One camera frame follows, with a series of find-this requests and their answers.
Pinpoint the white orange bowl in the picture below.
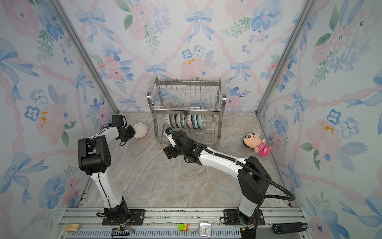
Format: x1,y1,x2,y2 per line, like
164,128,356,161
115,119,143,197
133,123,148,139

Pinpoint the blue mesh pattern bowl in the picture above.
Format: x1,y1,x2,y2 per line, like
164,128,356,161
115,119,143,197
186,115,194,128

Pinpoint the pink purple glass bowl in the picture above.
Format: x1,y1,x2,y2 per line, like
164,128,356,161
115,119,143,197
175,115,182,128

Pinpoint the dark blue flower bowl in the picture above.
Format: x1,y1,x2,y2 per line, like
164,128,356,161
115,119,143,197
169,115,177,128

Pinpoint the green white patterned bowl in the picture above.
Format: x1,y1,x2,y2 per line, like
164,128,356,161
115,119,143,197
163,114,172,127

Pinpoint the blue white patterned bowl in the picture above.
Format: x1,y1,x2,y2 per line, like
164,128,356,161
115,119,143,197
191,115,199,129

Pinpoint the pale green bowl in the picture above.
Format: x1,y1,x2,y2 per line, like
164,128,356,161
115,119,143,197
197,115,206,129

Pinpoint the stainless steel dish rack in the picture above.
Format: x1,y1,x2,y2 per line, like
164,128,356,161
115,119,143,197
147,77,228,149

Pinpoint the green leaf pattern bowl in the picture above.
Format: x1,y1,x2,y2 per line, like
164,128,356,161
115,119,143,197
180,115,188,128

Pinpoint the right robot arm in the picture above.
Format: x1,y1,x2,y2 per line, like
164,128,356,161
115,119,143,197
163,128,271,225

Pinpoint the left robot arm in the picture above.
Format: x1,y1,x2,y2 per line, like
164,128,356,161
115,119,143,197
78,115,136,225

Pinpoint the plush doll pink shirt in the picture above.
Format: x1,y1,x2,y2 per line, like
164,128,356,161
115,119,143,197
243,132,272,157

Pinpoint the green orange small block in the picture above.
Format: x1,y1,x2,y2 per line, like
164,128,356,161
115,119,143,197
178,223,189,232

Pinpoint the small silver alarm clock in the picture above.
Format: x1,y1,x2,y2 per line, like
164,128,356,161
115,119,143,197
199,221,212,238

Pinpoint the wooden block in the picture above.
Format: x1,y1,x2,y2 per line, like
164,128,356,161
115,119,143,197
64,224,81,232

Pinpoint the black stapler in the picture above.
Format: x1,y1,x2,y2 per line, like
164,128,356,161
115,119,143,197
271,222,307,235

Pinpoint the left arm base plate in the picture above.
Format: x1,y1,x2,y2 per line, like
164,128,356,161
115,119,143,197
102,209,146,226

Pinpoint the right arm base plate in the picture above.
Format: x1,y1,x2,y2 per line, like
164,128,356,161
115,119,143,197
221,209,265,226

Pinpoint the black connector with wires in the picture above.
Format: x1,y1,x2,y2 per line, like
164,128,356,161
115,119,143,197
110,228,131,239

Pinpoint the black corrugated cable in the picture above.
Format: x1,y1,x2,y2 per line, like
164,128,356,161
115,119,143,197
171,131,296,201

